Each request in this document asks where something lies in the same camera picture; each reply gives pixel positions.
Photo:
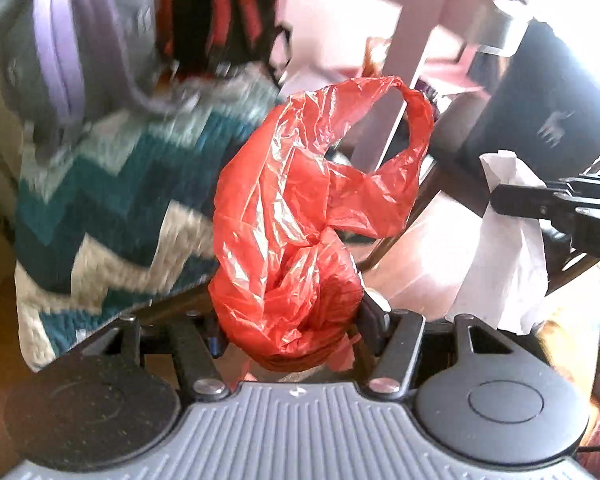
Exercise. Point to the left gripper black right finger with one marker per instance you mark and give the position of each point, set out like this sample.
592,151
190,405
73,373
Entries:
393,337

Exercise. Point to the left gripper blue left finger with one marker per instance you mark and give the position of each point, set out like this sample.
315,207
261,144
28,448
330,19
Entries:
198,378

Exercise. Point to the red plastic bag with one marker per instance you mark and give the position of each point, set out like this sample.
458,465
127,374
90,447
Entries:
287,290

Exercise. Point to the white paper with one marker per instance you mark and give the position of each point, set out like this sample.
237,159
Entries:
507,280

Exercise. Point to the dark teal trash bin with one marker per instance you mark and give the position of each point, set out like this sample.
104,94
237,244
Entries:
545,109

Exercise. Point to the teal zigzag knitted blanket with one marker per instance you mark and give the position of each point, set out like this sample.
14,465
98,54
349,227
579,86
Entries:
125,217

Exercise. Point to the pink children's desk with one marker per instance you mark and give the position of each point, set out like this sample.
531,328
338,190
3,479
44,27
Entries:
329,39

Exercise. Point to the purple grey backpack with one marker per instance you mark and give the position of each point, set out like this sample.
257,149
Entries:
65,64

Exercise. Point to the black red backpack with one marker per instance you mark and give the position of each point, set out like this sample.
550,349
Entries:
213,38

